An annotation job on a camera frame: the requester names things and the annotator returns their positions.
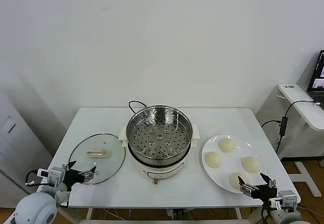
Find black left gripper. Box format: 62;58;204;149
61;160;97;188

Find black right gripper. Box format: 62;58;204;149
237;172;279;203

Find white steamed baozi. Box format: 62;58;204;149
205;151;223;168
229;172;250;191
241;156;263;173
218;138;235;154

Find round glass pot lid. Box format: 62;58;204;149
68;132;127;186

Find perforated steel steamer basket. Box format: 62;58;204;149
126;104;193;160

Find large white round plate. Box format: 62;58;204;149
201;135;267;194

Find black power adapter brick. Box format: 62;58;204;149
278;116;288;136

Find white metal cabinet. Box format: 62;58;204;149
0;89;54;209

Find cream electric cooker pot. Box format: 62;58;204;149
118;124;201;185

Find white power strip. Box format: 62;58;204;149
166;208;189;220

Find white side desk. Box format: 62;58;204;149
277;83;324;197

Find black laptop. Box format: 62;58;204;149
306;49;324;103

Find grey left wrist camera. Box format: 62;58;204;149
37;166;65;185

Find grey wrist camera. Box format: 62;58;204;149
269;190;297;210
37;166;65;185

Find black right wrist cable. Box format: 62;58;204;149
260;203;269;221

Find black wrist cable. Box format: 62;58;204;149
26;170;39;186
260;203;269;221

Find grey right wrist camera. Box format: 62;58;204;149
269;190;297;210

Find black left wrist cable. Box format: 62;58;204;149
26;170;39;186

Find thin beige floor wires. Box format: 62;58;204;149
100;208;134;221

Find white metal table frame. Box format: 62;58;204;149
57;205;269;224

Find black cooker power cord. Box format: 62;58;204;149
128;100;148;115

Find black laptop charger cable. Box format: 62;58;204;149
260;99;319;154

